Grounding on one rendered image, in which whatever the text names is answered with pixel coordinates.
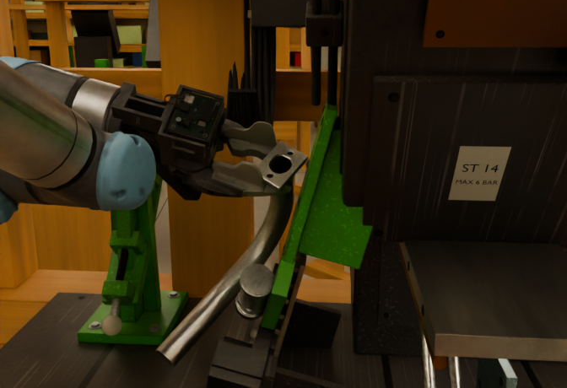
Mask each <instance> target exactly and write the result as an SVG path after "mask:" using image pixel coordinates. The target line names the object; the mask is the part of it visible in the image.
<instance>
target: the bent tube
mask: <svg viewBox="0 0 567 388"><path fill-rule="evenodd" d="M288 154H292V155H288ZM307 160H308V157H307V156H306V155H304V154H303V153H301V152H300V151H298V150H296V149H295V148H292V147H290V146H289V145H288V144H286V143H284V142H282V141H280V142H279V143H278V144H277V145H276V146H275V147H274V149H273V150H272V151H271V152H270V153H269V154H268V155H267V156H266V157H265V158H264V160H263V161H262V162H261V163H260V164H259V165H258V166H257V167H259V169H260V170H261V172H262V177H263V179H264V181H265V183H266V184H268V185H269V186H271V187H272V188H274V189H275V190H277V191H281V190H282V189H283V188H284V187H285V186H286V185H289V186H292V189H291V191H290V192H287V193H284V194H279V195H274V196H270V203H269V208H268V210H267V215H266V217H265V219H264V221H263V223H262V226H261V228H260V229H259V231H258V233H257V235H256V237H255V239H254V240H253V241H252V242H251V244H250V246H249V247H248V248H247V250H246V251H245V253H244V254H243V255H242V256H241V257H240V259H239V260H238V261H237V262H236V263H235V264H234V265H233V266H232V267H231V268H230V269H229V270H228V271H227V272H226V273H225V274H224V275H223V277H222V278H221V279H220V280H219V281H218V282H217V283H216V284H215V285H214V286H213V288H212V289H211V290H210V291H209V292H208V293H207V294H206V295H205V296H204V298H203V299H202V300H201V301H200V302H199V303H198V304H197V305H196V306H195V308H194V309H193V310H192V311H191V312H190V313H189V314H188V315H187V316H186V318H185V319H184V320H183V321H182V322H181V323H180V324H179V325H178V326H177V327H176V329H175V330H174V331H173V332H172V333H171V334H170V335H169V336H168V337H167V338H166V339H165V340H164V341H163V342H162V343H161V344H160V345H159V346H158V348H157V349H156V350H155V351H156V353H157V354H158V355H159V356H160V357H161V358H162V359H163V360H164V361H165V362H166V363H167V364H168V365H170V366H171V367H173V368H174V367H175V366H176V365H177V364H178V363H179V362H180V361H181V359H182V358H183V357H184V356H185V355H186V354H187V352H188V351H189V350H190V349H191V348H192V347H193V346H194V344H195V343H196V342H197V341H198V340H199V339H200V337H201V336H202V335H203V334H204V333H205V332H206V330H207V329H208V328H209V327H210V326H211V325H212V324H213V323H214V322H215V321H216V320H217V319H218V318H219V316H220V315H221V314H222V313H223V312H224V310H225V309H226V308H227V307H228V306H229V305H230V303H231V302H232V301H233V300H234V299H235V298H236V296H237V294H238V293H239V292H240V289H241V287H240V275H241V273H242V272H243V270H244V269H245V268H246V267H248V266H250V265H252V264H262V265H264V264H265V262H266V261H267V259H268V258H269V257H270V255H271V254H272V253H273V251H274V249H275V247H276V246H277V244H278V242H279V241H280V239H281V237H282V235H283V233H284V231H285V229H286V226H287V224H288V221H289V218H290V215H291V212H292V209H293V205H294V175H295V174H296V173H297V172H298V171H299V169H300V168H301V167H302V166H303V165H304V164H305V162H306V161H307Z"/></svg>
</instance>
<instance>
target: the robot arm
mask: <svg viewBox="0 0 567 388"><path fill-rule="evenodd" d="M193 92H194V93H193ZM195 93H197V94H195ZM201 94H203V95H206V96H203V95H201ZM167 96H170V99H169V101H166V99H165V100H160V99H156V98H154V97H150V96H147V95H144V94H140V93H137V90H136V85H135V84H130V83H127V82H124V81H123V83H122V85H121V86H117V85H114V84H109V83H106V82H103V81H100V80H97V79H93V78H89V77H85V76H83V75H79V74H76V73H71V72H68V71H65V70H61V69H58V68H55V67H50V66H47V65H45V64H44V63H42V62H37V61H31V60H27V59H23V58H19V57H18V58H16V57H0V224H3V223H6V222H7V221H9V220H10V218H11V217H12V215H13V214H14V212H16V211H18V209H19V207H18V205H19V204H20V203H30V204H41V205H57V206H69V207H89V208H99V209H101V210H102V211H107V212H108V211H110V210H132V209H135V208H137V207H140V206H141V205H142V204H144V203H145V201H146V200H147V199H148V198H149V195H150V194H151V191H152V190H153V187H154V180H155V176H156V173H157V174H158V175H159V176H160V177H161V178H162V179H163V180H164V181H165V182H166V183H167V184H168V185H169V186H171V187H172V188H173V189H174V190H175V191H176V192H177V193H178V194H179V195H180V196H181V197H182V198H183V199H184V200H186V201H197V200H199V199H200V196H201V195H202V193H205V194H208V195H211V196H216V197H266V196H274V195H279V194H284V193H287V192H290V191H291V189H292V186H289V185H286V186H285V187H284V188H283V189H282V190H281V191H277V190H275V189H274V188H272V187H271V186H269V185H268V184H266V183H265V181H264V179H263V177H262V172H261V170H260V169H259V167H257V166H256V165H255V164H253V163H250V162H247V161H241V162H239V163H238V164H236V165H233V164H229V163H227V164H226V163H224V162H221V161H213V159H214V157H215V154H216V152H219V151H222V150H223V149H224V143H226V144H227V146H228V148H229V150H230V152H231V154H232V155H233V156H237V157H241V158H242V157H245V156H254V157H257V158H259V159H261V160H264V158H265V157H266V156H267V155H268V154H269V153H270V152H271V151H272V150H273V149H274V147H275V146H276V145H277V144H278V142H277V139H276V136H275V132H274V130H273V126H272V125H271V124H269V123H267V122H265V121H257V122H255V123H254V124H253V125H252V126H251V127H249V128H247V129H245V128H244V127H243V126H241V125H240V124H238V123H236V122H234V121H231V120H227V119H226V108H224V96H221V95H217V94H212V93H209V92H206V91H203V90H200V89H194V88H191V87H188V86H185V85H182V84H180V86H179V88H178V90H177V91H176V94H167V95H166V96H165V98H166V97H167ZM207 96H209V97H207ZM210 97H212V98H210ZM213 98H214V99H213ZM176 102H177V103H176Z"/></svg>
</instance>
